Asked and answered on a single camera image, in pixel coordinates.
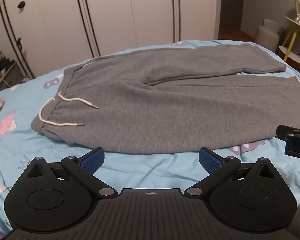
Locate white round stool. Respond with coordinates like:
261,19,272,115
254,19,286,54

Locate white wardrobe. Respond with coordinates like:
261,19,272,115
0,0,223,80

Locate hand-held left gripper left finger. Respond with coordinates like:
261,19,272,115
14,147,118,199

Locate grey drawstring sweat pants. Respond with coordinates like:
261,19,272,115
31,41,300,155

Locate yellow-legged side table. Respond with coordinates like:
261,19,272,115
277,15,300,73

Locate cluttered bedside cabinet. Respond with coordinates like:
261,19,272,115
0,51,24,93

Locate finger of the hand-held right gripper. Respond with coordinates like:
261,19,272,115
276,124,300,140

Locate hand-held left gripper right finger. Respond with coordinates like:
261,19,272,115
183,147,288,199

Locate dark wooden door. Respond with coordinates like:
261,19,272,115
218,0,246,40

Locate light blue printed bed sheet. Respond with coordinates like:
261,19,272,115
0,39,300,234

